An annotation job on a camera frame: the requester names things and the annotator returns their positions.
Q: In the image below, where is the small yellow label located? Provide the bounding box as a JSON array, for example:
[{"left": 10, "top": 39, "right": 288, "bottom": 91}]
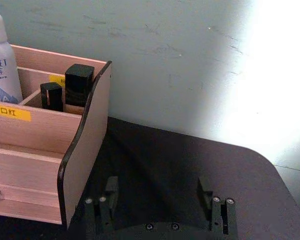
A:
[{"left": 48, "top": 74, "right": 67, "bottom": 89}]

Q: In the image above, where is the long yellow label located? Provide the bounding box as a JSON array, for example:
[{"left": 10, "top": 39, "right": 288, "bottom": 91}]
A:
[{"left": 0, "top": 102, "right": 32, "bottom": 123}]

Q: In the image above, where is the black square-capped cosmetic bottle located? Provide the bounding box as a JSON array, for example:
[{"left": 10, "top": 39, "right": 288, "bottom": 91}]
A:
[{"left": 64, "top": 63, "right": 96, "bottom": 116}]

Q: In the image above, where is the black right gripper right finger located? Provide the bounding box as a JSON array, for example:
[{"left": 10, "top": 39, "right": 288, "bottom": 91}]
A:
[{"left": 196, "top": 176, "right": 239, "bottom": 236}]

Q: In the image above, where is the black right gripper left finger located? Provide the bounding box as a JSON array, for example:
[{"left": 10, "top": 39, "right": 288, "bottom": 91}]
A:
[{"left": 84, "top": 175, "right": 120, "bottom": 235}]

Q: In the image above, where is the white plastic cosmetic bottle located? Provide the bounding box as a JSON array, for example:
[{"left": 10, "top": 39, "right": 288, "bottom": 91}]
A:
[{"left": 0, "top": 9, "right": 24, "bottom": 105}]

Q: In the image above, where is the black table cloth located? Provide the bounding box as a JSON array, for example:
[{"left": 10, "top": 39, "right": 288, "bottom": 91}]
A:
[{"left": 0, "top": 116, "right": 300, "bottom": 240}]

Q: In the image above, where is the small black lipstick tube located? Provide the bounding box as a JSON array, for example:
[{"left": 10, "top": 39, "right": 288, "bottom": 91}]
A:
[{"left": 39, "top": 82, "right": 65, "bottom": 113}]

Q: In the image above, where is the pale wooden desk organizer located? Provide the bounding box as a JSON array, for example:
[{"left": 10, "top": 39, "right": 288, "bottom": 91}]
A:
[{"left": 0, "top": 44, "right": 113, "bottom": 230}]

